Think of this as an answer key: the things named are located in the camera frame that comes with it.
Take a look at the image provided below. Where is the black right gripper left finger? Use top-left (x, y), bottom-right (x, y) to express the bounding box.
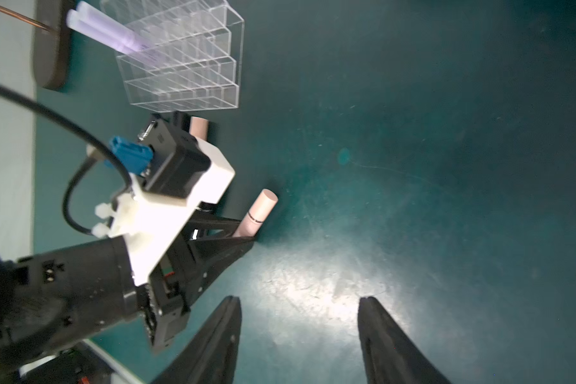
top-left (154, 296), bottom-right (243, 384)

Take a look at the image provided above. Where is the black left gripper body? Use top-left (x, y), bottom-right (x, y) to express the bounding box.
top-left (143, 211), bottom-right (255, 353)

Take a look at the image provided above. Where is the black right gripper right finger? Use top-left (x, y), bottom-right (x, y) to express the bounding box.
top-left (358, 296), bottom-right (450, 384)

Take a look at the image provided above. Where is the pale pink lipstick tube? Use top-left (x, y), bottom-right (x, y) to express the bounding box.
top-left (233, 189), bottom-right (278, 238)

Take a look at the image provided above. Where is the pink lip gloss tube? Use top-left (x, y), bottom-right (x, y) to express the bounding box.
top-left (189, 116), bottom-right (210, 141)

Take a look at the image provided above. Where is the lilac lipstick tube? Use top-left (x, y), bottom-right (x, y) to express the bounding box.
top-left (67, 11), bottom-right (165, 67)
top-left (75, 2), bottom-right (153, 48)

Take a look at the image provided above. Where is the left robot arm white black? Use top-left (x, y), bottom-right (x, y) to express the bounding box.
top-left (0, 212), bottom-right (254, 382)

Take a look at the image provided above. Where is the clear acrylic lipstick organizer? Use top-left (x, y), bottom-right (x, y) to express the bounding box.
top-left (100, 1), bottom-right (245, 113)

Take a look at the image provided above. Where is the copper scroll glass stand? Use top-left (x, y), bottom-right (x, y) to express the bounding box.
top-left (0, 1), bottom-right (76, 91)

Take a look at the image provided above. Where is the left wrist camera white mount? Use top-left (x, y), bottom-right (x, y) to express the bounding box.
top-left (92, 112), bottom-right (235, 286)

